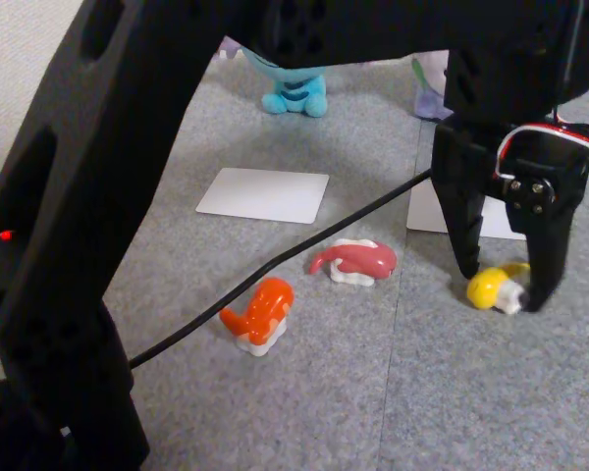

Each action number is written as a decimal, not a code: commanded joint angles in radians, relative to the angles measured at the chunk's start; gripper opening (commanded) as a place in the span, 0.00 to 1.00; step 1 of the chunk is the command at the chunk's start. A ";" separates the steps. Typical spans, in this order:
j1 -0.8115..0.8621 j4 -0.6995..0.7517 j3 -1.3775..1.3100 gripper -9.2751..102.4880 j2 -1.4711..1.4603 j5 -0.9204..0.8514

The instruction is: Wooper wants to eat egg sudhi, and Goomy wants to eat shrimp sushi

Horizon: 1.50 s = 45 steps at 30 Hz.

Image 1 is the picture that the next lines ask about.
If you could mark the blue Wooper plush toy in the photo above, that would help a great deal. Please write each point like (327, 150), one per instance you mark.
(294, 93)

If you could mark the white rectangular card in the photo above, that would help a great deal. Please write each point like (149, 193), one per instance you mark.
(270, 196)
(424, 216)

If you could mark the red tuna sushi toy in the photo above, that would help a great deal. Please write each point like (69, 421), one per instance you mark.
(363, 260)

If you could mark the yellow egg sushi toy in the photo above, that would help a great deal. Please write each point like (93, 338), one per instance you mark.
(486, 289)

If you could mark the purple Goomy plush toy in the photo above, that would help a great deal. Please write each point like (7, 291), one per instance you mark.
(429, 93)

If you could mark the orange shrimp sushi toy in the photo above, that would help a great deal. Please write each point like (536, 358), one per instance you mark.
(265, 309)

